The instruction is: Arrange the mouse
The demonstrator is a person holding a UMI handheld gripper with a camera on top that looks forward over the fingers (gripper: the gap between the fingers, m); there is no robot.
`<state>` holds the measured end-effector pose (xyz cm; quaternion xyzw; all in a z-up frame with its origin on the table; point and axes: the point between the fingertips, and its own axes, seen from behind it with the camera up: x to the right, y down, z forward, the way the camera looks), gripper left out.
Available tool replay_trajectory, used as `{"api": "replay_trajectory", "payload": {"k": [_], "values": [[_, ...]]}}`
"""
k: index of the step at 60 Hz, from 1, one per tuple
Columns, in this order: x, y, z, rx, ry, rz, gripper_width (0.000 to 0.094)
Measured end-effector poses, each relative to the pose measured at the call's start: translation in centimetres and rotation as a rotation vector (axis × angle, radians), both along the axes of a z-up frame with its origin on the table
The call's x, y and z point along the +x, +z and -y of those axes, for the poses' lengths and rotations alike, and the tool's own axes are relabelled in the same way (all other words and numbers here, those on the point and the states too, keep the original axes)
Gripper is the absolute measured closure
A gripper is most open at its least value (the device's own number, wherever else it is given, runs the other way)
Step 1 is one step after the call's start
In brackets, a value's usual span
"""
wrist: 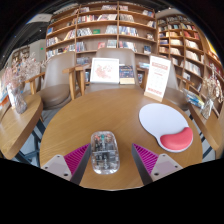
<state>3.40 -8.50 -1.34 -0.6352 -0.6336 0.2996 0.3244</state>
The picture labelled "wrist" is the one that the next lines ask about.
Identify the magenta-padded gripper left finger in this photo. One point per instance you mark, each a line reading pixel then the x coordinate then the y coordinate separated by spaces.
pixel 77 159

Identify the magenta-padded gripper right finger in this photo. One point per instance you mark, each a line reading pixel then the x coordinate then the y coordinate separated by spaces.
pixel 146 159

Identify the transparent computer mouse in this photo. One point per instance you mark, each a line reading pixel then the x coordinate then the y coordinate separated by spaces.
pixel 105 153

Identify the white mouse pad red rest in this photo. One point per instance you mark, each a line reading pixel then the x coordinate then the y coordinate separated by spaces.
pixel 156 120

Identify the beige wooden-armed chair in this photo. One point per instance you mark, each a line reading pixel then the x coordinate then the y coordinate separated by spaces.
pixel 126 55
pixel 58 86
pixel 175 96

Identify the stack of colourful books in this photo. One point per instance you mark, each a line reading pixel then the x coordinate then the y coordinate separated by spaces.
pixel 193 98

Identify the glass vase white dried flowers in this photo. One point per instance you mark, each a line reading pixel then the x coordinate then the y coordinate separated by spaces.
pixel 207 108

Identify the glass vase pink dried flowers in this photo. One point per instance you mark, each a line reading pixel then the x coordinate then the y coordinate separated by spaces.
pixel 19 100

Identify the white sign wooden base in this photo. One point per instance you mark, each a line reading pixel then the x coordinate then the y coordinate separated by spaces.
pixel 157 76

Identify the dark cover book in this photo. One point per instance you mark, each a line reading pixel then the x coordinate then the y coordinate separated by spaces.
pixel 126 75

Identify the small white table sign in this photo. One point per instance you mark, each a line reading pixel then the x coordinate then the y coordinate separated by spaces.
pixel 10 96

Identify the white framed floral picture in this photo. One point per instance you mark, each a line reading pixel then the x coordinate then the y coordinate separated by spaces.
pixel 104 70

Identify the wooden bookshelf with yellow poster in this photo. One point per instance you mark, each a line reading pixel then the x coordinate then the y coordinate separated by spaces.
pixel 186 50

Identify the small distant wooden bookshelf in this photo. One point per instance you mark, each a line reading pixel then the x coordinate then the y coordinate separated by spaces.
pixel 20 55

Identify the wide wooden bookshelf unit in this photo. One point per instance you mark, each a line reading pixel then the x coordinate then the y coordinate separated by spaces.
pixel 100 26

